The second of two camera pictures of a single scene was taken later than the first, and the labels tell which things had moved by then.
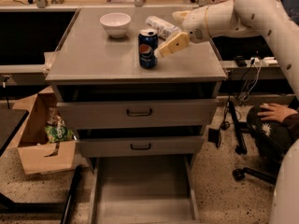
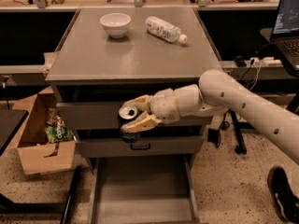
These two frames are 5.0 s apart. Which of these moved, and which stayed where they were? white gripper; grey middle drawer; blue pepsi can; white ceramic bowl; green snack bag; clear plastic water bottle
Moved: white gripper; blue pepsi can
Stayed: clear plastic water bottle; green snack bag; grey middle drawer; white ceramic bowl
